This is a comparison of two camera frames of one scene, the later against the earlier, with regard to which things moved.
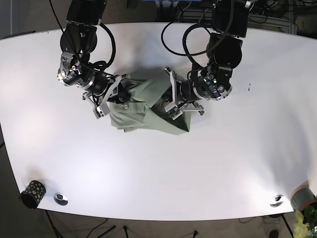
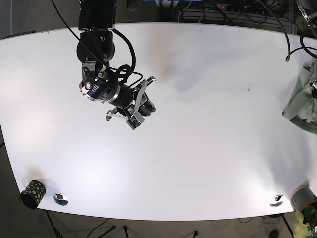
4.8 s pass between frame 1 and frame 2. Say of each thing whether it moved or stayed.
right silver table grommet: stayed
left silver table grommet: stayed
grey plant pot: stayed
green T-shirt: moved
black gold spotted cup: stayed
